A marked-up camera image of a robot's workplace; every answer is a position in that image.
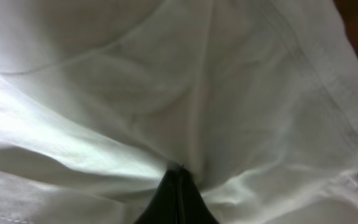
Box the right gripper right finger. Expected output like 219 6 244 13
178 167 219 224

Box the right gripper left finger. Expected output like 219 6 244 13
134 170 178 224

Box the white t-shirt with black tag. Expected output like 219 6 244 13
0 0 358 223

